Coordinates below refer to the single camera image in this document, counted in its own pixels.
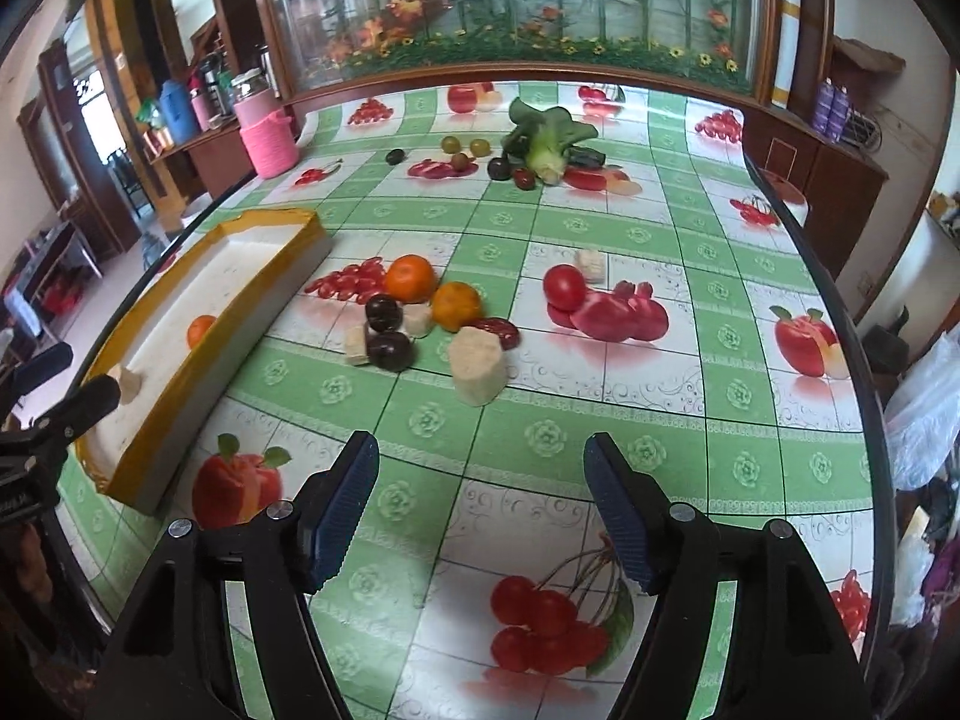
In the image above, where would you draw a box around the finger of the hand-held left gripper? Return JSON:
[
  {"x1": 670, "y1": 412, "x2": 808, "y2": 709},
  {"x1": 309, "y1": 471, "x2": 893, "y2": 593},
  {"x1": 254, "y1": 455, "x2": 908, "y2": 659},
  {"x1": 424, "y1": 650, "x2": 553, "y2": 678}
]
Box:
[
  {"x1": 0, "y1": 343, "x2": 74, "y2": 398},
  {"x1": 22, "y1": 375, "x2": 121, "y2": 447}
]

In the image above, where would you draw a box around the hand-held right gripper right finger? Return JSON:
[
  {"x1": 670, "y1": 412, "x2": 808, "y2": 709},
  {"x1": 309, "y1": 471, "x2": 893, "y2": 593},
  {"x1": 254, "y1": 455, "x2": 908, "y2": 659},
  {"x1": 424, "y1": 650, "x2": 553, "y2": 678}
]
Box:
[{"x1": 583, "y1": 431, "x2": 875, "y2": 720}]

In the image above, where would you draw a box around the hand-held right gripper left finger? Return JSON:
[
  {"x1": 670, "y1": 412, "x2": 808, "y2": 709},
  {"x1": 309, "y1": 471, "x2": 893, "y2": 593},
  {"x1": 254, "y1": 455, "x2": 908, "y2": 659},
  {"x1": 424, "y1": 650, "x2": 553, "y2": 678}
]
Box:
[{"x1": 86, "y1": 431, "x2": 381, "y2": 720}]

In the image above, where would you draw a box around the white tray with yellow rim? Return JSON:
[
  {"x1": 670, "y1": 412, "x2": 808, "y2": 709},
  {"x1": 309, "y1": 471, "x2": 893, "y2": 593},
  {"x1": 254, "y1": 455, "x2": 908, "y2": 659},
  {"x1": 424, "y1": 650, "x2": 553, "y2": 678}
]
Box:
[{"x1": 75, "y1": 208, "x2": 333, "y2": 517}]

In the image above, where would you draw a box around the large beige block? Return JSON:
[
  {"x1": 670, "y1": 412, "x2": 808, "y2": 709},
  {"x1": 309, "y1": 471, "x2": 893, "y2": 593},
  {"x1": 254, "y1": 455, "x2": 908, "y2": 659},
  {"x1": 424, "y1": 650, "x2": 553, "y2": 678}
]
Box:
[{"x1": 448, "y1": 326, "x2": 505, "y2": 407}]

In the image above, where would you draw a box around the large orange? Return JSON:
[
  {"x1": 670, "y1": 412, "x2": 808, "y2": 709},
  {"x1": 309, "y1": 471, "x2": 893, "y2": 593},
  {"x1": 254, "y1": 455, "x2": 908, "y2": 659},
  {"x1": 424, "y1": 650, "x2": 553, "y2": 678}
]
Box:
[
  {"x1": 430, "y1": 281, "x2": 482, "y2": 333},
  {"x1": 385, "y1": 255, "x2": 438, "y2": 306}
]

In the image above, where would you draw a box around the red tomato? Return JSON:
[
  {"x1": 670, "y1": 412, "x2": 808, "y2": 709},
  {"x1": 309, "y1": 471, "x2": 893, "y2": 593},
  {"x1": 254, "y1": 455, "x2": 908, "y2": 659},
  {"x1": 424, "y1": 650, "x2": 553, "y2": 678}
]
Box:
[{"x1": 543, "y1": 264, "x2": 587, "y2": 311}]

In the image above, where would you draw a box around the green printed tablecloth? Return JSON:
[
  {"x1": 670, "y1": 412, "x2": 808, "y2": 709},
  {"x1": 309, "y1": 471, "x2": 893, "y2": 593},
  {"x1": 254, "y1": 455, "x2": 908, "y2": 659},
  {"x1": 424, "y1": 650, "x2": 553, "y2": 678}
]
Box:
[{"x1": 56, "y1": 79, "x2": 875, "y2": 720}]

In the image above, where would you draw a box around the wooden side shelf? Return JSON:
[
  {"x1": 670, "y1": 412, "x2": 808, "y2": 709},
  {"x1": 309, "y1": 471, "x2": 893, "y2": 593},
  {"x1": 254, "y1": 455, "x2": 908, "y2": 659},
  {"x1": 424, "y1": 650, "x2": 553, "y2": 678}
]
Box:
[{"x1": 146, "y1": 120, "x2": 260, "y2": 203}]

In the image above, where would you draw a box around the blue bottle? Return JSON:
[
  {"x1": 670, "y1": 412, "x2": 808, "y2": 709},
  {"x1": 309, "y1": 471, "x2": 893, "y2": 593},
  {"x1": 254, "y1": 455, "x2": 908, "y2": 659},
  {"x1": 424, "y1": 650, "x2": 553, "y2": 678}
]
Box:
[{"x1": 159, "y1": 79, "x2": 197, "y2": 145}]

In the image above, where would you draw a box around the pink bottle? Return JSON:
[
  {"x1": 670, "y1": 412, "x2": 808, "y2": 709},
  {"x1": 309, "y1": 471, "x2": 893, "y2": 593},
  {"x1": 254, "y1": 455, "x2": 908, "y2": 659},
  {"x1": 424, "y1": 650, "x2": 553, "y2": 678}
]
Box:
[{"x1": 187, "y1": 75, "x2": 215, "y2": 132}]

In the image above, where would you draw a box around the white plastic bag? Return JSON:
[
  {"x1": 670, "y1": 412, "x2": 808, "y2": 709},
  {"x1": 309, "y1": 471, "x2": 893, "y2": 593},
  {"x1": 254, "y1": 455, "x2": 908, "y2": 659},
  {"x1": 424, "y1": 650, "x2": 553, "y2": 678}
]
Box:
[{"x1": 885, "y1": 334, "x2": 960, "y2": 492}]

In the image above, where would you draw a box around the glass jar in pink knit cover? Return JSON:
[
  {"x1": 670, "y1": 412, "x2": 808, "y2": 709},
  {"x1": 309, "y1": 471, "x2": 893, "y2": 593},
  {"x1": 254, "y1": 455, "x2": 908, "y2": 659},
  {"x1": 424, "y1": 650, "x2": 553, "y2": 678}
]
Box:
[{"x1": 230, "y1": 69, "x2": 301, "y2": 179}]

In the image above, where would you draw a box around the dark thermos flask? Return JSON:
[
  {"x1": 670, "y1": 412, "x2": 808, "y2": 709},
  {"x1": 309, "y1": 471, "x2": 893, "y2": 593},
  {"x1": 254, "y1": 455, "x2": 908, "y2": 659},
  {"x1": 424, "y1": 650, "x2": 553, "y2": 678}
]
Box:
[{"x1": 199, "y1": 52, "x2": 233, "y2": 121}]

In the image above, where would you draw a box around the green bok choy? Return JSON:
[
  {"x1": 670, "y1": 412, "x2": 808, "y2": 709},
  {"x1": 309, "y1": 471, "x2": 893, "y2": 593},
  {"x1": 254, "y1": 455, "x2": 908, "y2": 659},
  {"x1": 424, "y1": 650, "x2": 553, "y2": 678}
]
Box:
[{"x1": 501, "y1": 97, "x2": 601, "y2": 186}]

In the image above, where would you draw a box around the wooden side cabinet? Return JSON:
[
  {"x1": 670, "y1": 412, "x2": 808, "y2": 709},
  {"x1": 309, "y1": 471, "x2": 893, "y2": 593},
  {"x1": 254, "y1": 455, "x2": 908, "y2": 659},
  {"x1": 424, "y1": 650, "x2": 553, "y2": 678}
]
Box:
[{"x1": 742, "y1": 101, "x2": 890, "y2": 293}]

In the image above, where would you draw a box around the glass cabinet with flower display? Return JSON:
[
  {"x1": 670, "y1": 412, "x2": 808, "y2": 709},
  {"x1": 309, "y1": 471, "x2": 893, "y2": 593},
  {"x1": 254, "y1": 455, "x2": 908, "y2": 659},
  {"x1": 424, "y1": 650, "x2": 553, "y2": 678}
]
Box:
[{"x1": 251, "y1": 0, "x2": 777, "y2": 102}]

